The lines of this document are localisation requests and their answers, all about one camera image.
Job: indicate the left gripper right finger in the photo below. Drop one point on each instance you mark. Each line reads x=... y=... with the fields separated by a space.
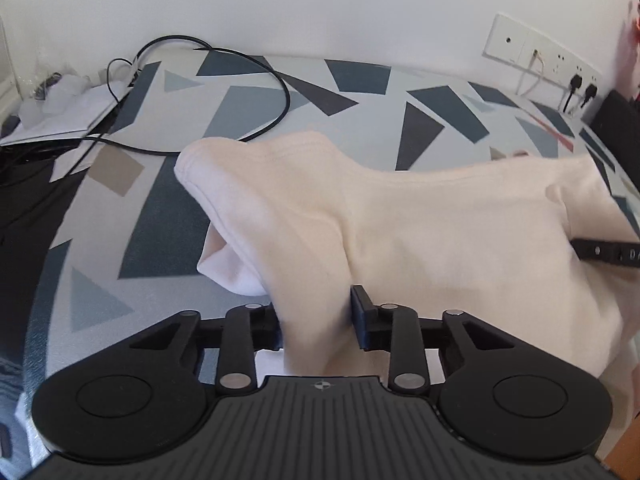
x=456 y=336

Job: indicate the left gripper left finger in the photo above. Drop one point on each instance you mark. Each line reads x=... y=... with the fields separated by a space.
x=237 y=337

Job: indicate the right gripper seen far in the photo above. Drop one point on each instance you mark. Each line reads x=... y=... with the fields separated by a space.
x=616 y=253

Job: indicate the cream sweater with lace cuffs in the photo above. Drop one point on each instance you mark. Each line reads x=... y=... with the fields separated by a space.
x=295 y=219

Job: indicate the geometric patterned table mat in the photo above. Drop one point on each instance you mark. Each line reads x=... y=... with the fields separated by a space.
x=126 y=254

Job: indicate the black cabinet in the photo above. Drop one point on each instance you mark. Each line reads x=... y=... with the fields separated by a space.
x=616 y=123

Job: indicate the black plug right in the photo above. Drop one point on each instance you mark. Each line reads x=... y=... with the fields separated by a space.
x=590 y=93

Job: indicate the black plug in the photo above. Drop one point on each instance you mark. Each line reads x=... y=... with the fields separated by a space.
x=590 y=93
x=575 y=85

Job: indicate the black plug left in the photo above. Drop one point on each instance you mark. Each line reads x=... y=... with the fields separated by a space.
x=575 y=85

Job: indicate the black side desk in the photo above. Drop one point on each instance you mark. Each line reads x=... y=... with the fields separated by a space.
x=32 y=209

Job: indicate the white papers stack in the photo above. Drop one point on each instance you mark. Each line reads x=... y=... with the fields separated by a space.
x=79 y=118

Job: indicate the white wall socket panel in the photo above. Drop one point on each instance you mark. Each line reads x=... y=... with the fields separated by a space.
x=520 y=46

